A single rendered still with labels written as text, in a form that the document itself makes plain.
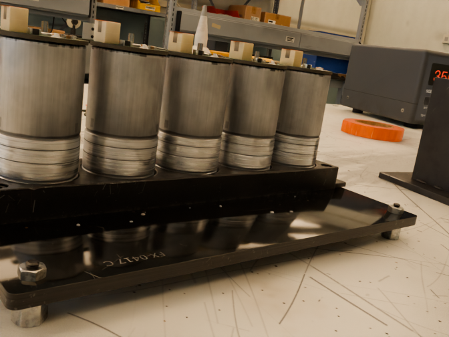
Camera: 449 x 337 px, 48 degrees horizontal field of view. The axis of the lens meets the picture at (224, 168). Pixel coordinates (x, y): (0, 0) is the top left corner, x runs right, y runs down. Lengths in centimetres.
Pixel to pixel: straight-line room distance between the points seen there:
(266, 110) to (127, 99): 6
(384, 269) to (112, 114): 10
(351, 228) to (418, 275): 3
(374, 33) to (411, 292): 629
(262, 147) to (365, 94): 54
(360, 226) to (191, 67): 8
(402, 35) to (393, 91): 548
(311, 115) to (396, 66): 48
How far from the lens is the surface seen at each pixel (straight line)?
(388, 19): 634
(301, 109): 21
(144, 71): 16
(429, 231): 24
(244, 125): 20
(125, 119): 16
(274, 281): 16
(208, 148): 18
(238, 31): 288
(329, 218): 19
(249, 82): 19
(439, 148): 32
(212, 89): 18
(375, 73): 72
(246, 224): 17
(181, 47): 18
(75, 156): 16
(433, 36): 591
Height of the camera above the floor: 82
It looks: 13 degrees down
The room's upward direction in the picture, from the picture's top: 8 degrees clockwise
